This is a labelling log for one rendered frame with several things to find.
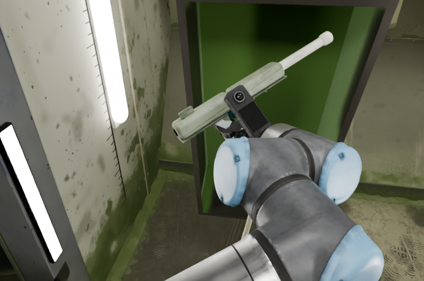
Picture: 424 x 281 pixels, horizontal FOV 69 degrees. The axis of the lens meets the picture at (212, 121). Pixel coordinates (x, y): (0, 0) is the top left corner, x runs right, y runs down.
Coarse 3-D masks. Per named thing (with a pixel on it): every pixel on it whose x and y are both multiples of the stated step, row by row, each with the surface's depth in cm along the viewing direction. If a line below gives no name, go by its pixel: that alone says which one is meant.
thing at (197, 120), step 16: (304, 48) 79; (272, 64) 76; (288, 64) 78; (240, 80) 76; (256, 80) 74; (272, 80) 75; (224, 96) 72; (256, 96) 75; (192, 112) 71; (208, 112) 70; (224, 112) 72; (176, 128) 68; (192, 128) 69
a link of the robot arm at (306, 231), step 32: (288, 192) 34; (320, 192) 34; (256, 224) 36; (288, 224) 31; (320, 224) 30; (352, 224) 31; (224, 256) 30; (256, 256) 29; (288, 256) 29; (320, 256) 28; (352, 256) 27
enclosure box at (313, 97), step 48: (192, 0) 88; (240, 0) 86; (288, 0) 84; (336, 0) 82; (384, 0) 81; (192, 48) 118; (240, 48) 135; (288, 48) 132; (336, 48) 129; (192, 96) 112; (288, 96) 149; (336, 96) 131; (192, 144) 130
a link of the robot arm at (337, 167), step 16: (320, 144) 46; (336, 144) 45; (320, 160) 43; (336, 160) 42; (352, 160) 44; (320, 176) 43; (336, 176) 43; (352, 176) 45; (336, 192) 44; (352, 192) 46
